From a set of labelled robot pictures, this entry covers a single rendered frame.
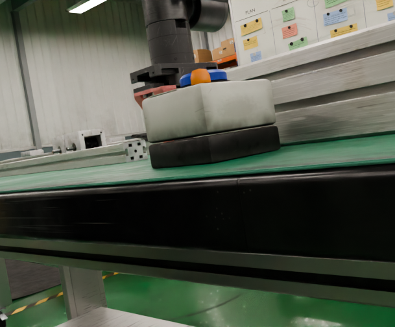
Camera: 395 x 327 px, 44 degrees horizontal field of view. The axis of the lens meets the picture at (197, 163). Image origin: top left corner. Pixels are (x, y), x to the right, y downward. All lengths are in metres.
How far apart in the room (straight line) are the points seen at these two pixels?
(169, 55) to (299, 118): 0.23
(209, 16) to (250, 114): 0.32
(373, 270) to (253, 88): 0.16
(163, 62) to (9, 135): 12.05
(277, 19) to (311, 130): 3.57
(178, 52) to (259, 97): 0.25
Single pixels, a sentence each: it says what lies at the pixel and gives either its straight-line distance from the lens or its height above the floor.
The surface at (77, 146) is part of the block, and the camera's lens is 1.54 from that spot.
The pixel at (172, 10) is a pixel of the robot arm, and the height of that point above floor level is 0.96.
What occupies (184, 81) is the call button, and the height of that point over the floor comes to 0.85.
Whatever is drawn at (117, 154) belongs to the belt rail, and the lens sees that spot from 0.77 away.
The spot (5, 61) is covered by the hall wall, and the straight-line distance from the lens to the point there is 12.99.
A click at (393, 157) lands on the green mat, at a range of 0.22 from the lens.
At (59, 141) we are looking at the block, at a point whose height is 0.86.
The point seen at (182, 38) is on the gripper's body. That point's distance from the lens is 0.64.
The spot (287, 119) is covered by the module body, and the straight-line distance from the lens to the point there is 0.46.
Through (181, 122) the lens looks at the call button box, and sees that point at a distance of 0.38.
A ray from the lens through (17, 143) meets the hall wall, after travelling 12.69.
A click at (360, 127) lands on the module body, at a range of 0.42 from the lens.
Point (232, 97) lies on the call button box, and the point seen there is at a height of 0.83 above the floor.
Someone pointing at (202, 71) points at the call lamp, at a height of 0.85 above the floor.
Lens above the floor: 0.80
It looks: 3 degrees down
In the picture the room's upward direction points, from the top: 9 degrees counter-clockwise
